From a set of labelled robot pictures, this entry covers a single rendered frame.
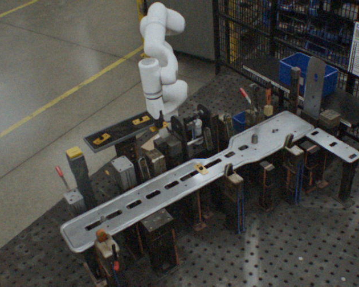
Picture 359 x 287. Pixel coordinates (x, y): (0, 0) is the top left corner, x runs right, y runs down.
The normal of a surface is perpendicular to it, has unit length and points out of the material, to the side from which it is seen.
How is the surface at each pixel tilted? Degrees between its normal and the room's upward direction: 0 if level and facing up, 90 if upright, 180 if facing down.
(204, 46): 92
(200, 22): 94
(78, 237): 0
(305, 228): 0
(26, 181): 0
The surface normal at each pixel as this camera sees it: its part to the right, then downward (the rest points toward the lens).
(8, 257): -0.09, -0.78
